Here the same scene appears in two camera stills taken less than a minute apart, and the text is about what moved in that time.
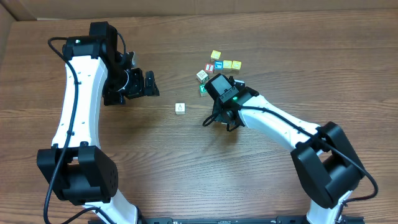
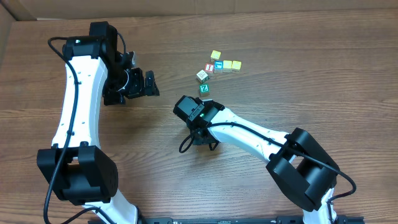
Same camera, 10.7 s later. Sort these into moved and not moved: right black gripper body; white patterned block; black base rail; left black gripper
Moved: right black gripper body
Not moved: left black gripper; white patterned block; black base rail
